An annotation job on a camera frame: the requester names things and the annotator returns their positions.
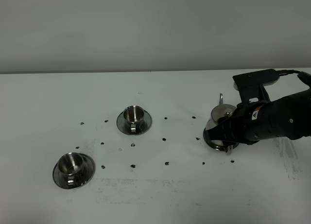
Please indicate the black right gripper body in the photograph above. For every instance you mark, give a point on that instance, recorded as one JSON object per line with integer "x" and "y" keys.
{"x": 247, "y": 123}

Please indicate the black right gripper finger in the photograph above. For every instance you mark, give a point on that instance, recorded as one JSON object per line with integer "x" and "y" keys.
{"x": 220, "y": 134}

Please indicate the stainless steel teapot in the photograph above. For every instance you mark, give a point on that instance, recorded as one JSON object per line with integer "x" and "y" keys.
{"x": 221, "y": 110}

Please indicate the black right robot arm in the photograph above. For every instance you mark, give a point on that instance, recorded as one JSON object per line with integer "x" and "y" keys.
{"x": 289, "y": 117}

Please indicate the teapot steel saucer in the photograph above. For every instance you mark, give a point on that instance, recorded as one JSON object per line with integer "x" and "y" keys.
{"x": 213, "y": 146}

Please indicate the far steel saucer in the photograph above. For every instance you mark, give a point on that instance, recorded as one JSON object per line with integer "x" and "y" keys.
{"x": 125, "y": 127}

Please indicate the far steel teacup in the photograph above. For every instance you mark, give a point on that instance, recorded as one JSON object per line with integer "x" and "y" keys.
{"x": 134, "y": 117}

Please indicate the steel teacup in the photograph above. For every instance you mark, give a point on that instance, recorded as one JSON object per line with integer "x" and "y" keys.
{"x": 134, "y": 117}
{"x": 70, "y": 166}

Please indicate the near steel saucer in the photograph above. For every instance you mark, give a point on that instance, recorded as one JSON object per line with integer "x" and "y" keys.
{"x": 84, "y": 177}

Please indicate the near steel teacup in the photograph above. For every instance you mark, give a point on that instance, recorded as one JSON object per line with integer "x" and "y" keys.
{"x": 70, "y": 166}

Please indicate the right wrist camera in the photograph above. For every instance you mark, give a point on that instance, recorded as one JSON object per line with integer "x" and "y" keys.
{"x": 251, "y": 85}

